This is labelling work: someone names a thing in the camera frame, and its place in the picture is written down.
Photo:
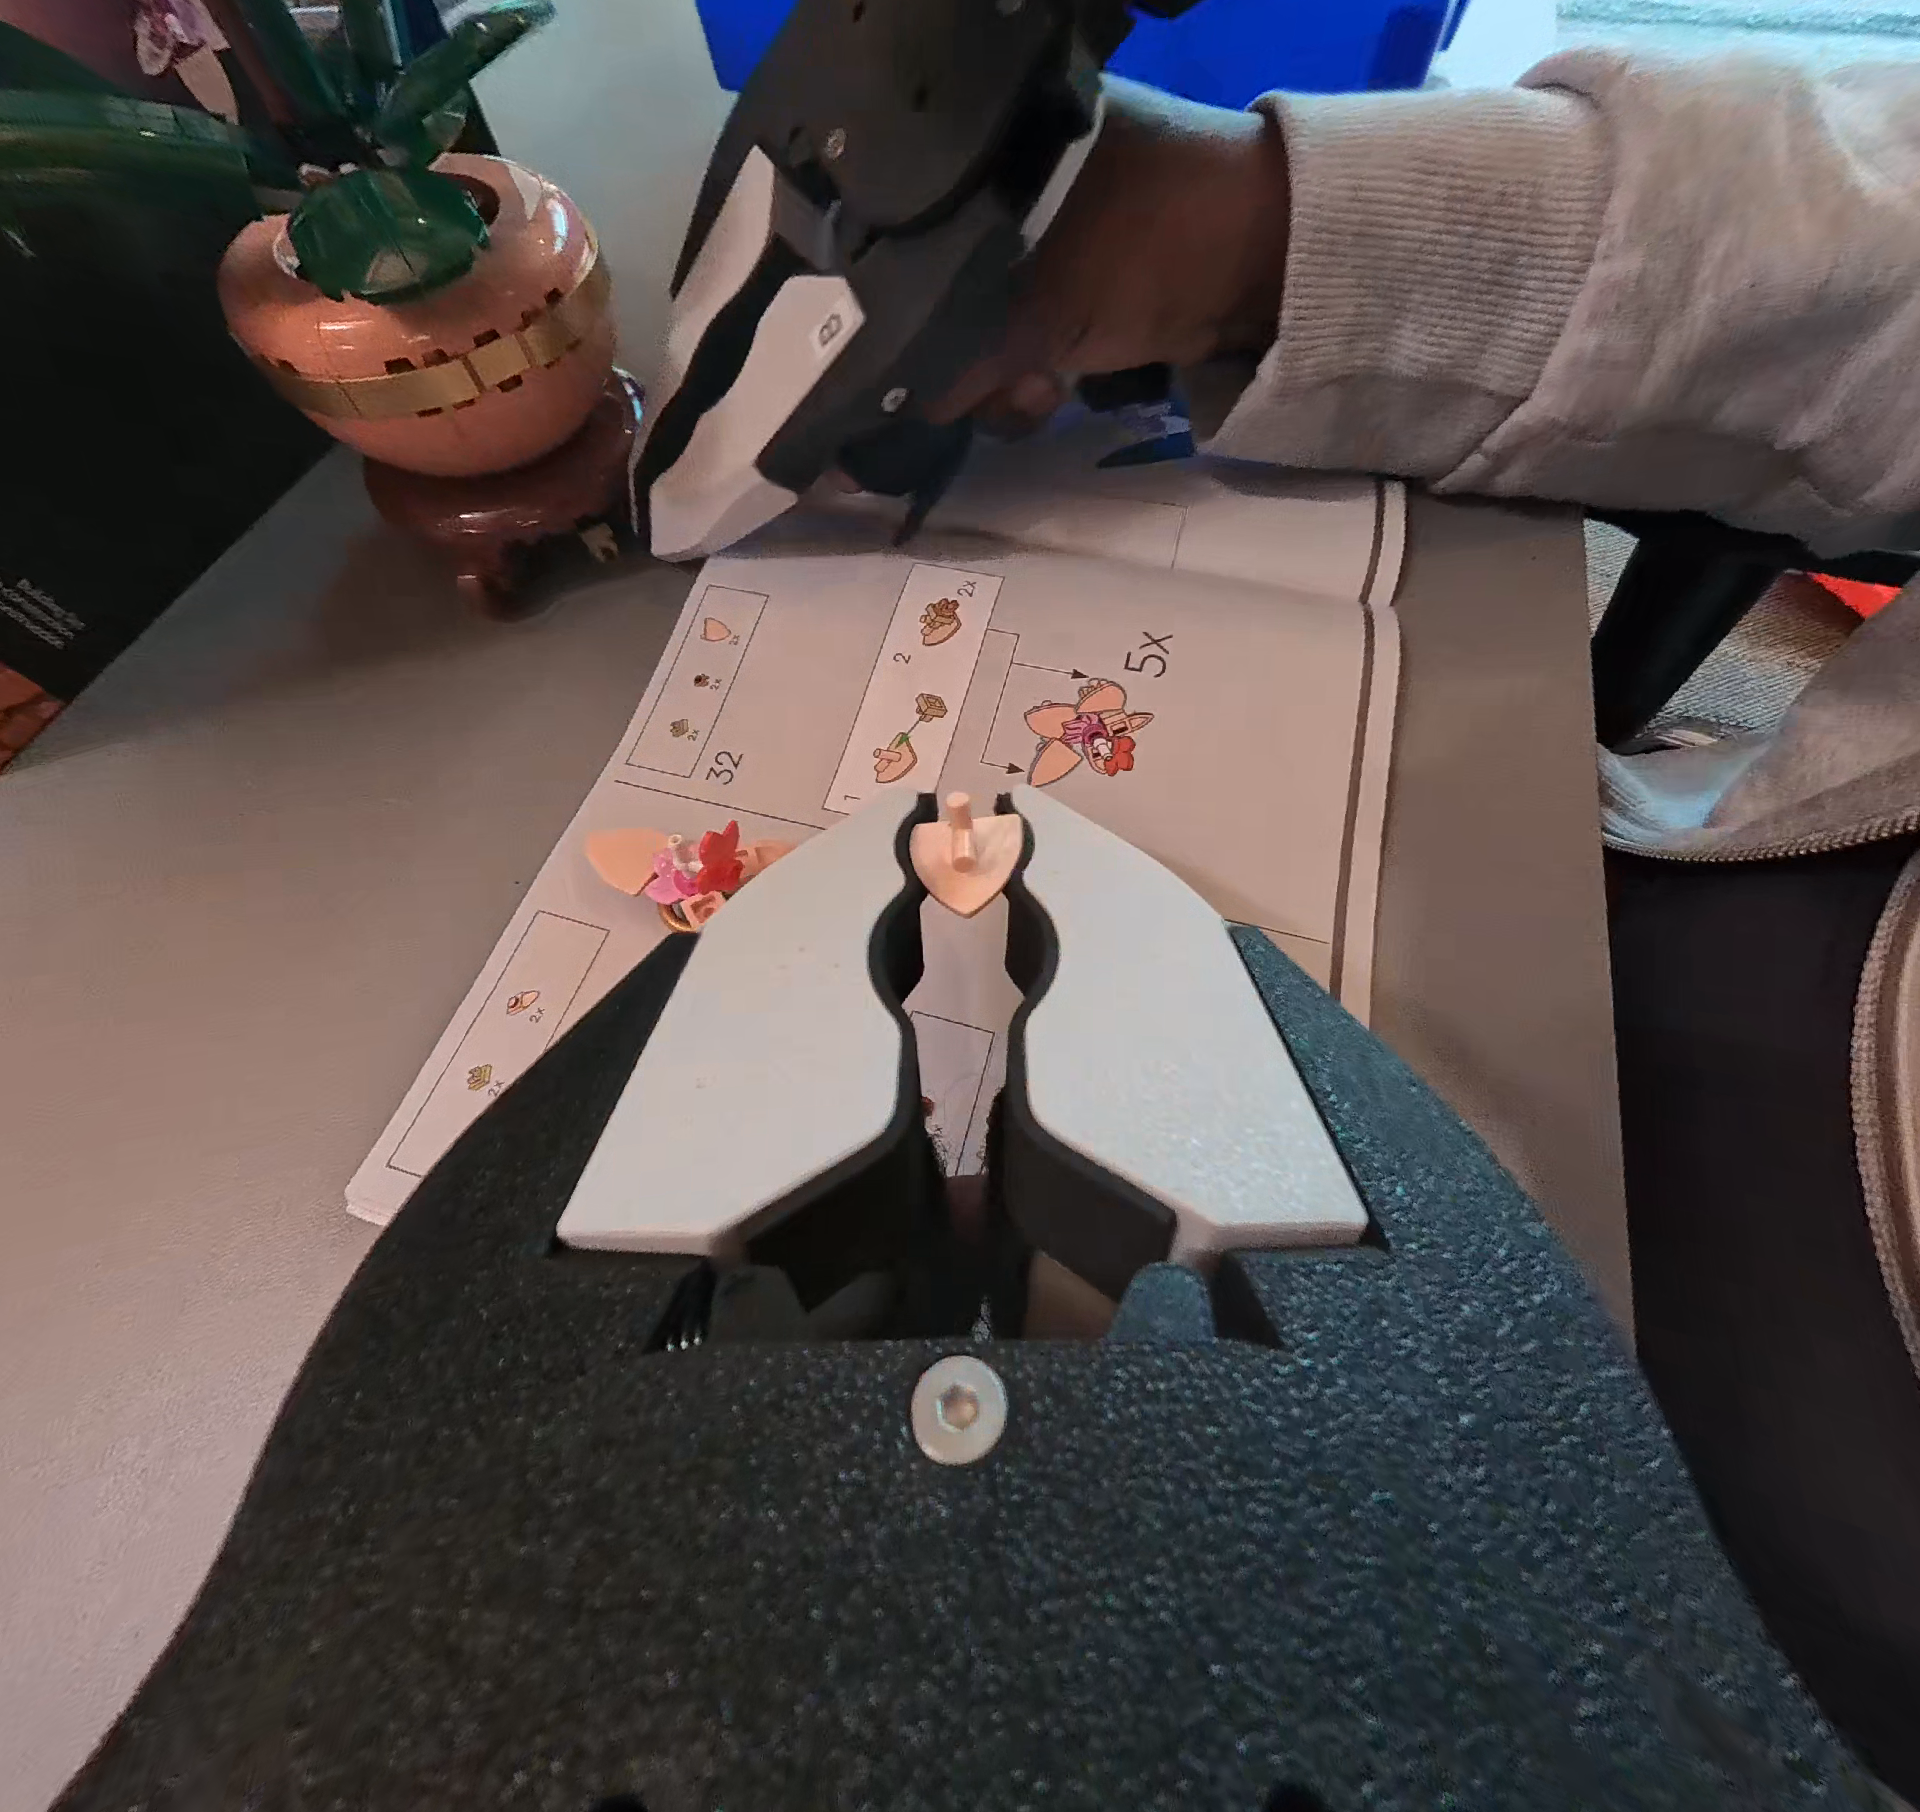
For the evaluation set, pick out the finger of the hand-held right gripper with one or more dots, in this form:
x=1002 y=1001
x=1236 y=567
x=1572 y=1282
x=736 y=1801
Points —
x=744 y=232
x=723 y=498

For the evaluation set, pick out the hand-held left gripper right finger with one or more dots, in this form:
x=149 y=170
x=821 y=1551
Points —
x=1183 y=1083

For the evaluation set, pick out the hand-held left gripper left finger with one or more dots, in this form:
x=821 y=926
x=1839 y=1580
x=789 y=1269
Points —
x=755 y=1063

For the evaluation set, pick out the pink brick petal piece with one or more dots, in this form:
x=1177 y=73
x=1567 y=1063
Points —
x=970 y=873

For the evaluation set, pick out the person's right forearm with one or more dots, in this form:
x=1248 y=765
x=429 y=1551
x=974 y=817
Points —
x=1572 y=283

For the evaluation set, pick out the grey desk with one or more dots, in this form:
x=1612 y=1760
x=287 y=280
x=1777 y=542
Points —
x=226 y=938

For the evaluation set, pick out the person's right hand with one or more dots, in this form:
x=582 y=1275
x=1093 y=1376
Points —
x=1169 y=255

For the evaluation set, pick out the small pink brick flower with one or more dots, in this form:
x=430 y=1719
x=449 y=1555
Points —
x=691 y=863

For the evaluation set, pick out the brick instruction booklet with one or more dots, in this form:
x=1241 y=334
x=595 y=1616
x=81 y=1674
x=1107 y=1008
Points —
x=1193 y=792

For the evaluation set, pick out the dark cloth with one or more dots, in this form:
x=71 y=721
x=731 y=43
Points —
x=1737 y=1166

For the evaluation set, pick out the dark orchid print box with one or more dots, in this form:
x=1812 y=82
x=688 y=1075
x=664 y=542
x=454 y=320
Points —
x=94 y=492

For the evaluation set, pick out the black chair leg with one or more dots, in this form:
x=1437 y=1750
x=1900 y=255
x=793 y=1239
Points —
x=1678 y=610

